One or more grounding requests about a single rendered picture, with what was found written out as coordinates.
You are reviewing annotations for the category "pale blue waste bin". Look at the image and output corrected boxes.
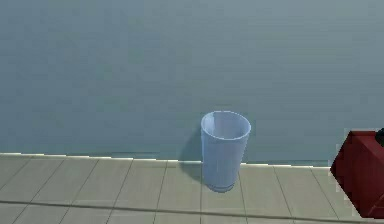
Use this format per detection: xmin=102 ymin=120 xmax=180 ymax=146
xmin=200 ymin=110 xmax=252 ymax=194

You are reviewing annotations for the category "small black object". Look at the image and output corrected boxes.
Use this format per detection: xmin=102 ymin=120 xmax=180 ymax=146
xmin=374 ymin=128 xmax=384 ymax=148

